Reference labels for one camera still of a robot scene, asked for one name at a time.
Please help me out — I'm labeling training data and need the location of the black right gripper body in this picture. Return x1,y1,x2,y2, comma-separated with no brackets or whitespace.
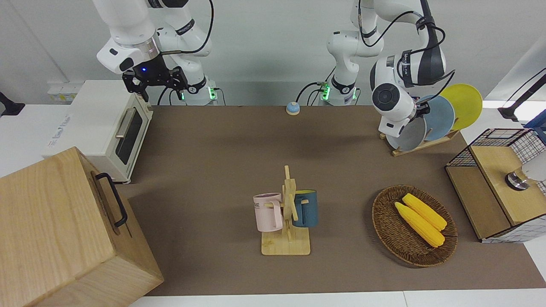
123,55,188,90

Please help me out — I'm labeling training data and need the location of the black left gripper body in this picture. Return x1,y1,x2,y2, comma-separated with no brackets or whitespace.
412,97,431,116

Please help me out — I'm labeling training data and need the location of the gray plate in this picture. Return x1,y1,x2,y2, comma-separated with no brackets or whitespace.
386,116,427,151

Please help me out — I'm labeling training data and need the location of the light blue plate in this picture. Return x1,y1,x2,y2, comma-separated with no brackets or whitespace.
420,95,456,141

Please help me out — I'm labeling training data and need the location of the wooden plate rack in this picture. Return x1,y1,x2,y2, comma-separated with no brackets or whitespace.
380,128,460,157

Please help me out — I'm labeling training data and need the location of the yellow plate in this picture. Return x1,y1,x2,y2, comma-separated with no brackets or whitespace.
439,84,483,130

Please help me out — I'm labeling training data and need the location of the white toaster oven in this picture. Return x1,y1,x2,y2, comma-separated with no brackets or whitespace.
43,80,154,185

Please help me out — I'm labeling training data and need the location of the yellow corn cob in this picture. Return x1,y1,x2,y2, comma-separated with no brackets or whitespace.
402,193,447,231
395,202,445,248

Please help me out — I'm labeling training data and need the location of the black tripod leg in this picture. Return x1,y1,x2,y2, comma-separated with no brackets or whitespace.
498,67,546,122

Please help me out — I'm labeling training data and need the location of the blue object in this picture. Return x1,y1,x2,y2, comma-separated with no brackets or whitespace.
524,112,546,143

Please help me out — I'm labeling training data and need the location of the brown wicker basket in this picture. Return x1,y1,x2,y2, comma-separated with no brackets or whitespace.
372,185,458,268

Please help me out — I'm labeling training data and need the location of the black stand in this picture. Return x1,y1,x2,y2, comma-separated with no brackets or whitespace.
0,92,25,116

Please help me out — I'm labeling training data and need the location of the pink mug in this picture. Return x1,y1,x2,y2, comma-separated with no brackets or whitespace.
253,193,284,233

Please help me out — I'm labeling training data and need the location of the dark blue mug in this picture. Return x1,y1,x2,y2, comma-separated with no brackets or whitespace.
292,190,319,228

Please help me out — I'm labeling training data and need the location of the wooden mug tree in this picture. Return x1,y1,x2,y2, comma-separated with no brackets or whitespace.
261,165,311,256

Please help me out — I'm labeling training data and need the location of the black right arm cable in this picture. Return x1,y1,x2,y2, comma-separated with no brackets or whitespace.
160,0,214,56

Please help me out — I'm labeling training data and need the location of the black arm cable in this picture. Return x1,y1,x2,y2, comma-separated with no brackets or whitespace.
160,0,214,56
357,0,456,92

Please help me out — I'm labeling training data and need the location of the white wall socket box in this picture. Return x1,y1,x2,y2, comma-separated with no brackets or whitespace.
48,82,82,103

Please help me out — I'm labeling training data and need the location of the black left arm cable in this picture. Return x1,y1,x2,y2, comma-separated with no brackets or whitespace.
357,0,456,92

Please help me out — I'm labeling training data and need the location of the black wire shelf with wood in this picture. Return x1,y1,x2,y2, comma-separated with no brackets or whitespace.
445,128,546,243

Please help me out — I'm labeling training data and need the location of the wooden box with black handle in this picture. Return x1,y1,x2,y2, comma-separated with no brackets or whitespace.
0,146,165,307

